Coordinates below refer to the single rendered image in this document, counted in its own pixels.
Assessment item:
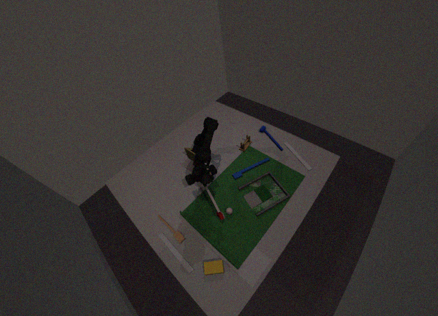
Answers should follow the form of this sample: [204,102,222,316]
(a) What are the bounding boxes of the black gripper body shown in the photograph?
[185,165,217,185]

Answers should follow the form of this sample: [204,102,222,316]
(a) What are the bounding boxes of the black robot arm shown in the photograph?
[191,117,218,185]

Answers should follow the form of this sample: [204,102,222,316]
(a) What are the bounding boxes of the white flat bar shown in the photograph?
[158,233,193,273]
[284,142,312,170]

